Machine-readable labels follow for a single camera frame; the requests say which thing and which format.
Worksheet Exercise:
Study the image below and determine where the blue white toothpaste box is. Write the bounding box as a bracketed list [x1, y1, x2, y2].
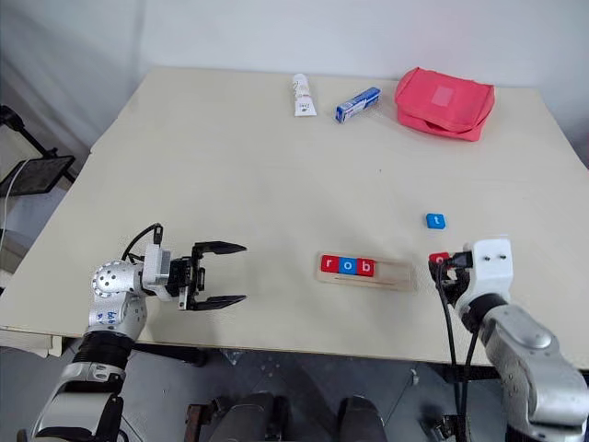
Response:
[334, 87, 383, 124]

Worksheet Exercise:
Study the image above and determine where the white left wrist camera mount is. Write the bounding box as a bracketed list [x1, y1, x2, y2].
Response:
[141, 242, 174, 301]

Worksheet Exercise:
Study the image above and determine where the black stand with tray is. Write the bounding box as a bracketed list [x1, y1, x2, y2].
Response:
[0, 104, 77, 199]

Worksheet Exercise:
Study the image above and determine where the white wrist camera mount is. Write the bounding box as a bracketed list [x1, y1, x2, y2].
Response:
[141, 242, 174, 301]
[454, 236, 514, 310]

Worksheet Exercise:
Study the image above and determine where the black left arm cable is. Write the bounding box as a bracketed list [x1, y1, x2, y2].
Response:
[121, 222, 165, 266]

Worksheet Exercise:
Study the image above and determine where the pink fabric zip pouch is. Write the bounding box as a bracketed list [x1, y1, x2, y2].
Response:
[393, 66, 496, 143]

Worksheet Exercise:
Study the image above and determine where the white cable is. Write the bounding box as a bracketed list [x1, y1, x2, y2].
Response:
[0, 160, 29, 243]

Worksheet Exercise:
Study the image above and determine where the white squeeze tube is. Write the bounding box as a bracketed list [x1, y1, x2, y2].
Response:
[290, 73, 318, 119]

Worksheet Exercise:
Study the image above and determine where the dark rounded shape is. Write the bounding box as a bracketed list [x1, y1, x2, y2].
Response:
[337, 395, 388, 442]

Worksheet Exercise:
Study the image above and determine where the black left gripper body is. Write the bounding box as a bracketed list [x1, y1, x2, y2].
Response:
[166, 242, 207, 310]

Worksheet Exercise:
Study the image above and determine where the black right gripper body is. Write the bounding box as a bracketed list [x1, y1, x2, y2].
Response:
[442, 266, 471, 301]

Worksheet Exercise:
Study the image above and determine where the wooden letter tray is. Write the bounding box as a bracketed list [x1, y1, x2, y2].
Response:
[315, 250, 418, 294]

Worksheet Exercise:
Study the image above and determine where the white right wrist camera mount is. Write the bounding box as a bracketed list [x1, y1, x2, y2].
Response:
[454, 236, 514, 310]

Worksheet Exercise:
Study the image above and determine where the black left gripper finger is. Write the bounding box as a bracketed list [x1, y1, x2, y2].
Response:
[185, 294, 248, 311]
[192, 240, 248, 257]

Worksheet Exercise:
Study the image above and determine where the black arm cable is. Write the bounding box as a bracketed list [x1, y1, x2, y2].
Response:
[433, 250, 482, 421]
[121, 222, 165, 266]

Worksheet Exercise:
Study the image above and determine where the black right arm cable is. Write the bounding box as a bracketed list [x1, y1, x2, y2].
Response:
[433, 250, 482, 421]

